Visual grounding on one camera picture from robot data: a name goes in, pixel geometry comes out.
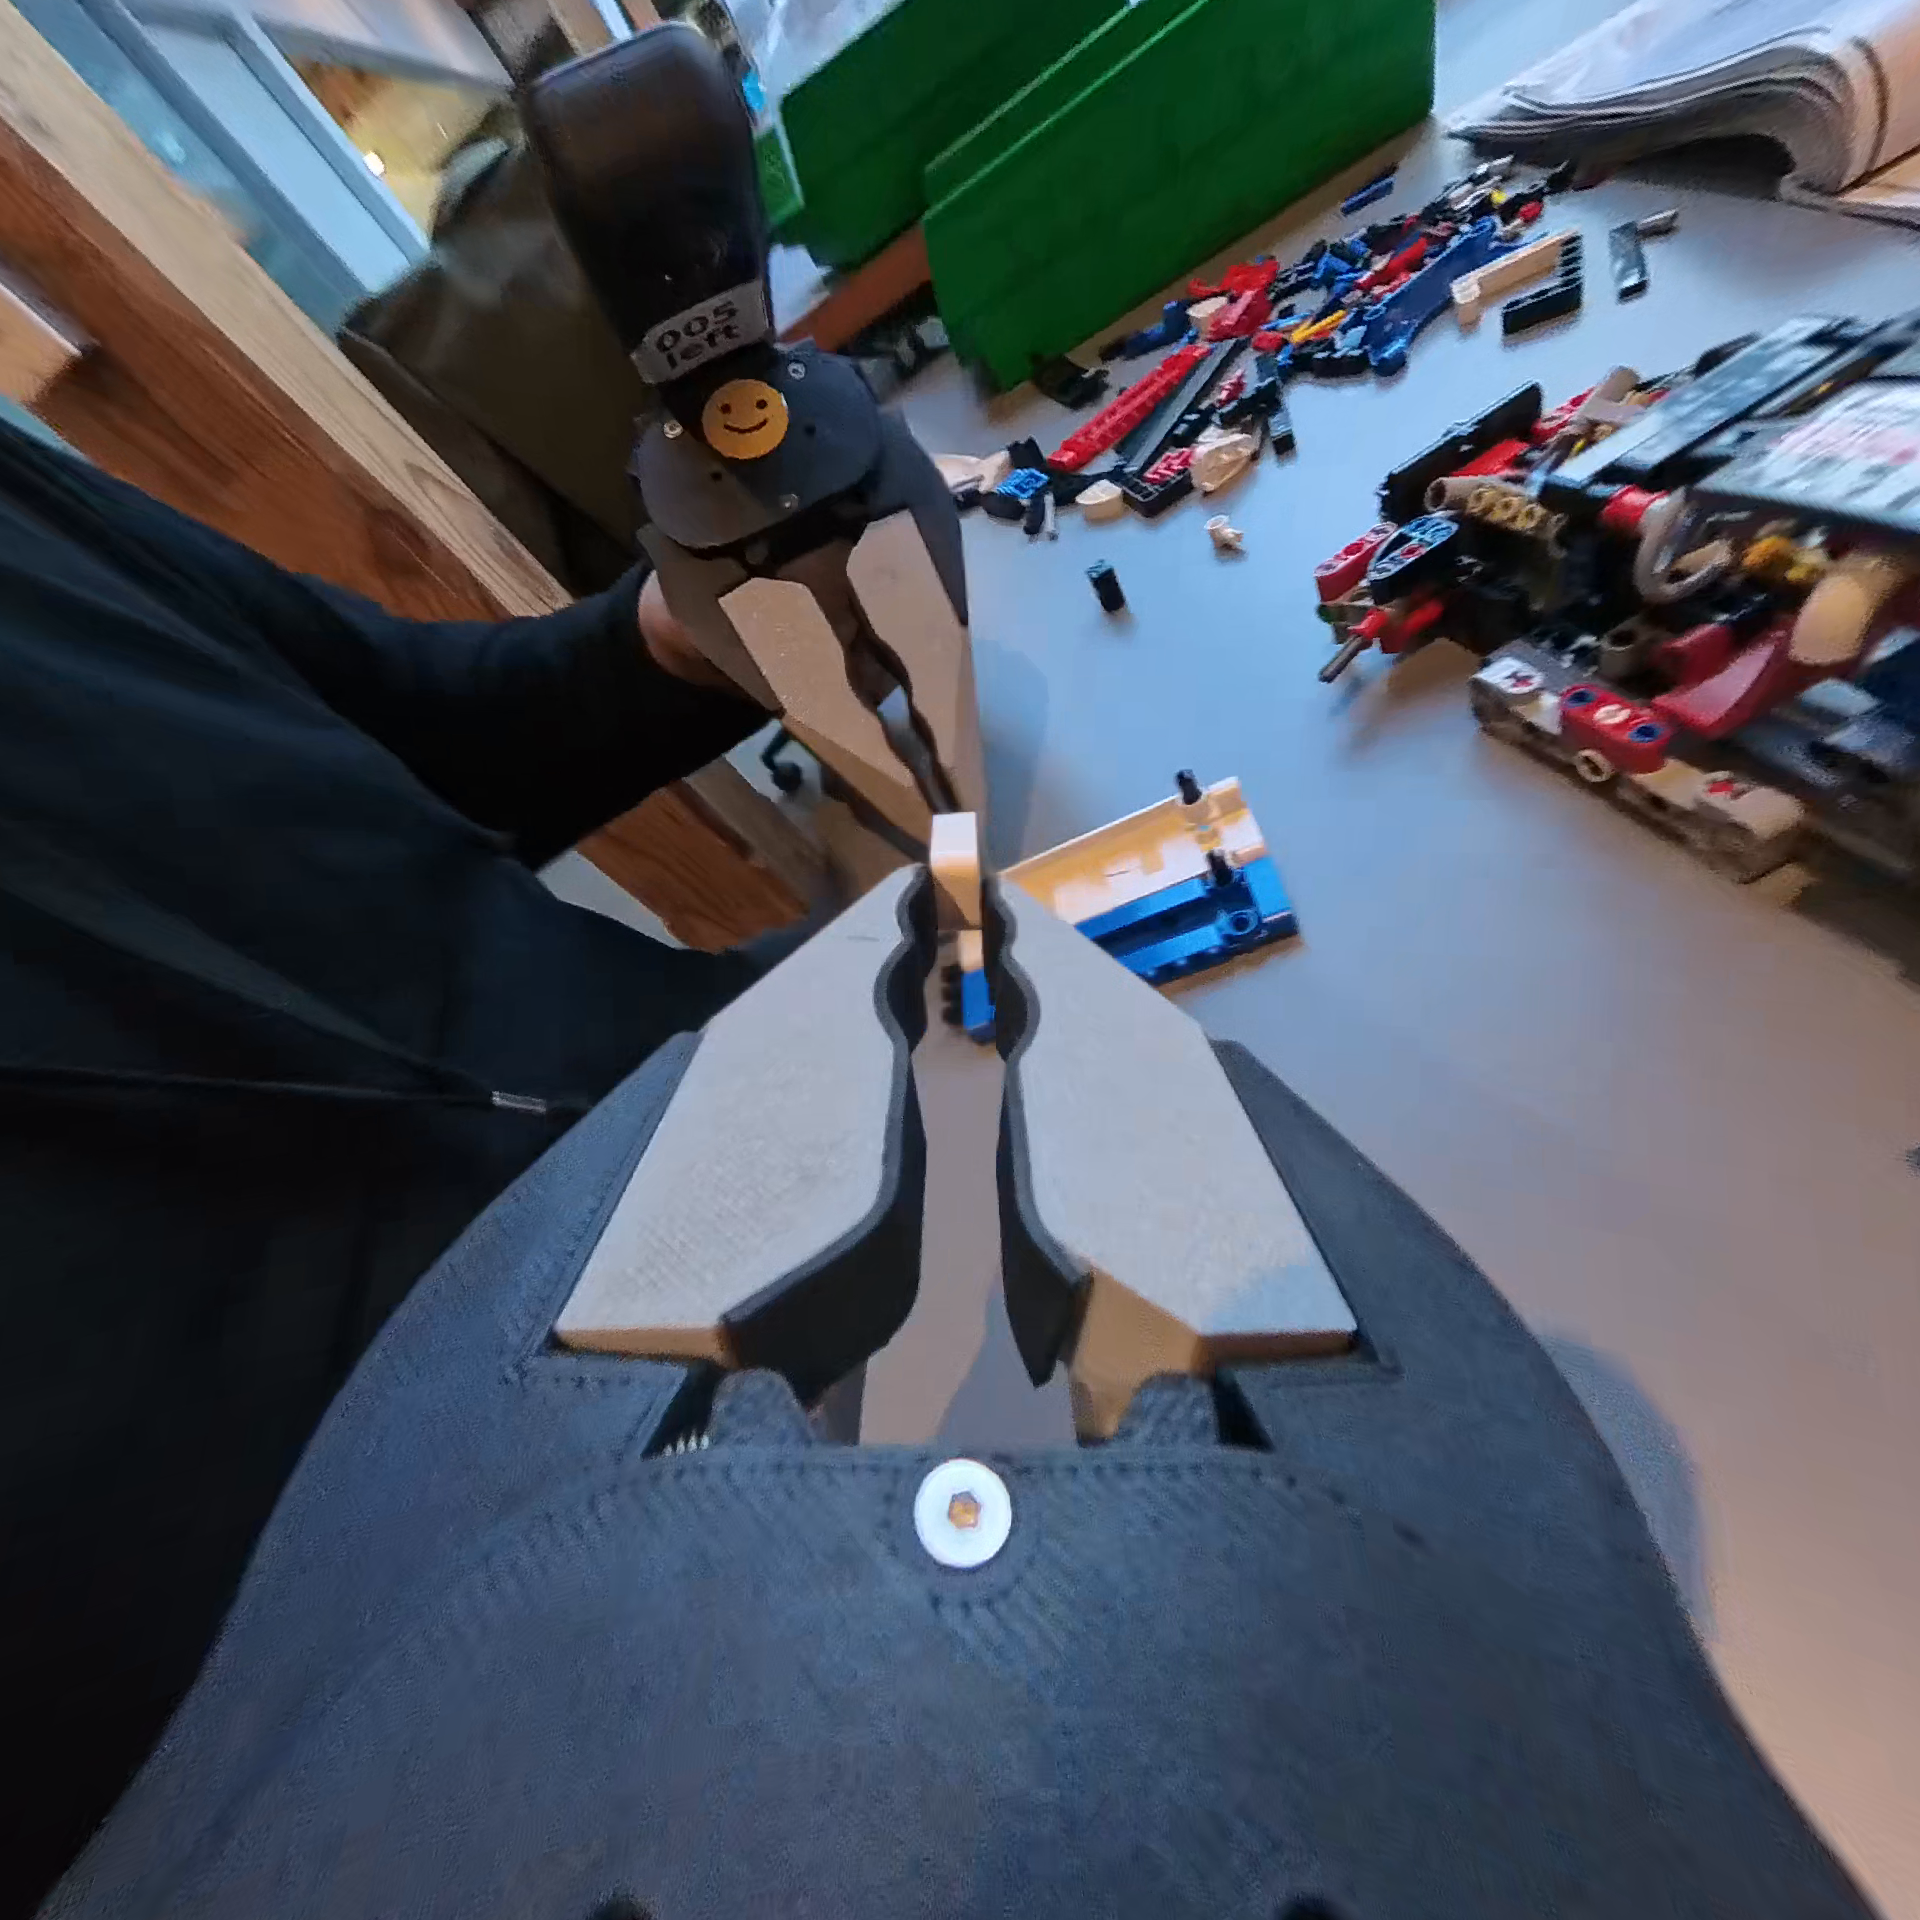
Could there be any blue arched frame piece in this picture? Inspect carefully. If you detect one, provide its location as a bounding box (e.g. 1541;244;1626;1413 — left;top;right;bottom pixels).
1319;215;1502;377

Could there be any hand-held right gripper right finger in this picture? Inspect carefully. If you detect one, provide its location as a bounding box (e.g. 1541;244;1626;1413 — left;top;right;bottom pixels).
991;880;1362;1429

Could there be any olive jacket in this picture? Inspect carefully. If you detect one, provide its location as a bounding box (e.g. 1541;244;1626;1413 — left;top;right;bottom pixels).
344;142;662;600

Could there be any toy brick car chassis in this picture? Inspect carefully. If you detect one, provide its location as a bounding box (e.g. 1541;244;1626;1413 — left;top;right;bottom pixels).
1312;307;1920;889

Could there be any grey desk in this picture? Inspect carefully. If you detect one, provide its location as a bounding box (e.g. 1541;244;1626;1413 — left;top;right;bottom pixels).
817;142;1920;1920

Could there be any white angled beam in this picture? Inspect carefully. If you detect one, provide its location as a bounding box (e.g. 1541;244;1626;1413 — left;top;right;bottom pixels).
1451;229;1580;327

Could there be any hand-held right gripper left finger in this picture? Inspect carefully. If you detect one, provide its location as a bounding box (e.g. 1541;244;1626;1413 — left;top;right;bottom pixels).
552;870;930;1410

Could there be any black angled beam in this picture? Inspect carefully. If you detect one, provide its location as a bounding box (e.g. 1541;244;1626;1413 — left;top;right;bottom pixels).
1502;237;1587;338

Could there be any pile of toy bricks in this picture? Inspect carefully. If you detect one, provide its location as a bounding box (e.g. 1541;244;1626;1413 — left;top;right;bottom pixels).
930;156;1682;526

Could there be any blue and white brick panel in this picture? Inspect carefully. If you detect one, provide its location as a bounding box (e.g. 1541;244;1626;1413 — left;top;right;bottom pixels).
938;772;1303;1047

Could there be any green plastic bin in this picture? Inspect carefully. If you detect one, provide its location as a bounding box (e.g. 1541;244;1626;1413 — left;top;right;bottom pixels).
919;0;1439;394
754;0;1131;274

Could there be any wooden desk leg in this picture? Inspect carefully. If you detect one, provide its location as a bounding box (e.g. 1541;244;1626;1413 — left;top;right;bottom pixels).
0;18;821;950

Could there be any person's left hand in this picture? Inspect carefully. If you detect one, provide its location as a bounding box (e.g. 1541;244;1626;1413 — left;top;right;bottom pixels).
636;577;741;693

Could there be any building instruction booklet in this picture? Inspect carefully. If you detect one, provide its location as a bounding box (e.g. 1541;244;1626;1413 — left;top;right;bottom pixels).
1448;0;1920;229

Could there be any person's dark clothing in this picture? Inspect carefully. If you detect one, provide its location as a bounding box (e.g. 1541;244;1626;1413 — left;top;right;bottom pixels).
0;422;779;1920

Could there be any person's left forearm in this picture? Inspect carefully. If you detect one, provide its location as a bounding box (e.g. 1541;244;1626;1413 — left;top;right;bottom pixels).
299;563;773;880

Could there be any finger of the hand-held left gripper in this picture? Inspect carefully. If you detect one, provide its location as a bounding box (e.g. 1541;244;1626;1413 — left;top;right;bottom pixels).
720;576;945;864
841;513;993;822

